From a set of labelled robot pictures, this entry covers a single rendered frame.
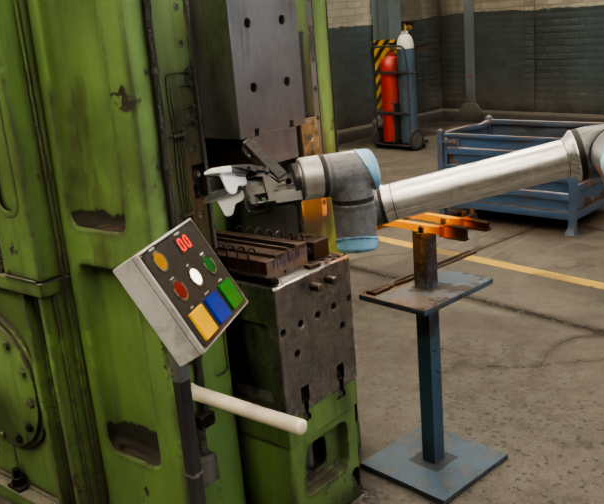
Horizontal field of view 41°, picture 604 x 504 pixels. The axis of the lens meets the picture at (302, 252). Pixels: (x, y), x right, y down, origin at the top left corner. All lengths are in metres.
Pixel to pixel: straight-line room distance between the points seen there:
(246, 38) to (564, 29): 8.71
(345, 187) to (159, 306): 0.54
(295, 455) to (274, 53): 1.27
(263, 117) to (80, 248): 0.71
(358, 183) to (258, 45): 0.84
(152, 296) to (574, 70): 9.29
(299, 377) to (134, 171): 0.84
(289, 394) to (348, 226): 0.99
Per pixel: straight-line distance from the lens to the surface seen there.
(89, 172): 2.60
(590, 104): 10.79
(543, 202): 6.25
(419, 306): 2.78
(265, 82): 2.45
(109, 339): 2.77
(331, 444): 2.95
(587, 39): 10.74
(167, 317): 1.94
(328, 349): 2.72
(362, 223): 1.72
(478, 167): 1.86
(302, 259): 2.63
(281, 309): 2.49
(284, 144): 2.52
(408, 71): 9.74
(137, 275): 1.93
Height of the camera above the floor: 1.71
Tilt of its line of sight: 16 degrees down
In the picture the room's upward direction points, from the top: 5 degrees counter-clockwise
